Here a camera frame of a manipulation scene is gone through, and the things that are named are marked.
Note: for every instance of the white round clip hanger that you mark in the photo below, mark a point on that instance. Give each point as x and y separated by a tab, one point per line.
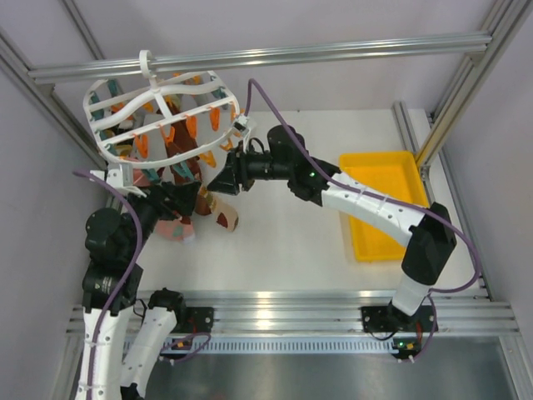
125	126

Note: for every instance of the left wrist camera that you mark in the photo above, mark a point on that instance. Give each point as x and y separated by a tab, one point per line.
118	176

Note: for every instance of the yellow plastic bin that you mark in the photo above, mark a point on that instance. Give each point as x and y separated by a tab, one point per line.
377	228

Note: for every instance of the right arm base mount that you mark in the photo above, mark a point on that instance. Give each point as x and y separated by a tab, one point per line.
375	321

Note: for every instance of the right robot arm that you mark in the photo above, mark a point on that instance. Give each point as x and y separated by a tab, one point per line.
425	232

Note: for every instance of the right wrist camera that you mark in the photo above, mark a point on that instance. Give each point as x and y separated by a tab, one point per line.
242	126

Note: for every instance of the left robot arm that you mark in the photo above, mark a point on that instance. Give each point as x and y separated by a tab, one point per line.
115	240

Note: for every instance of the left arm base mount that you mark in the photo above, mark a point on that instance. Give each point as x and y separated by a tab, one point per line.
198	320

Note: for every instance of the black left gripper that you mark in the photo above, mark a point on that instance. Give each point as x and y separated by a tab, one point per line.
182	197

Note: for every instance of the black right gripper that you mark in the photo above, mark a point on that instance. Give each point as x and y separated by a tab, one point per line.
226	182

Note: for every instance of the brown sock on hanger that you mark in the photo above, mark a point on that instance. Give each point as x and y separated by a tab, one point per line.
188	170

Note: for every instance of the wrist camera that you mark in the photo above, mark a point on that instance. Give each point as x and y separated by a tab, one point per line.
118	176
242	126

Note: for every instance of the pink patterned sock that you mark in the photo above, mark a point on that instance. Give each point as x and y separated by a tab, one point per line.
179	230

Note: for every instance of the aluminium top rail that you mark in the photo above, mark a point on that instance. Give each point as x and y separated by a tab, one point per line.
145	62

